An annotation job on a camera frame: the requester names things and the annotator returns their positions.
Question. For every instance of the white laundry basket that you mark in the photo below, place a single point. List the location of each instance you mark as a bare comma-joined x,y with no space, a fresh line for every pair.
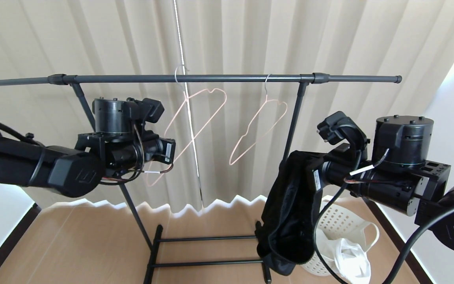
341,215

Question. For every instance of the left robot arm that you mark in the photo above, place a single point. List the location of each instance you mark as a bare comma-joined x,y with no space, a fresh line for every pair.
14,165

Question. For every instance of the pink clothes hanger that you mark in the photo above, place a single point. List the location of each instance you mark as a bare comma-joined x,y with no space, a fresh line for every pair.
224,94
286,106

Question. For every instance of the black clothes rack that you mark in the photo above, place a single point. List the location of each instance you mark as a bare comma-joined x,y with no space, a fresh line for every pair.
227,78

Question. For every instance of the beige curtain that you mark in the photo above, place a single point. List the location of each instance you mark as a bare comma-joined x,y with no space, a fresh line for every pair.
329,35

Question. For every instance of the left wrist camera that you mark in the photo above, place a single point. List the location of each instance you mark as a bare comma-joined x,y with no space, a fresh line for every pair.
150,110

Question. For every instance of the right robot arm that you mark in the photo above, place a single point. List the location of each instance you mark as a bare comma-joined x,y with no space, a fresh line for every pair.
402,142

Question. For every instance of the white garment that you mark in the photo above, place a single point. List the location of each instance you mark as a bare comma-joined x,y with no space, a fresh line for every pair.
349,260

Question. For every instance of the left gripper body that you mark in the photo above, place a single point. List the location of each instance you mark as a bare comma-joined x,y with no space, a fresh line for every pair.
148,152

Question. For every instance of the black garment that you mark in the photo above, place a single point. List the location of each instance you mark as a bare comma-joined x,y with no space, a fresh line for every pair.
290,213

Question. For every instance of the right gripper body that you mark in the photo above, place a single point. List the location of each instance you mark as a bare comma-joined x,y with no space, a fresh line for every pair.
376,189

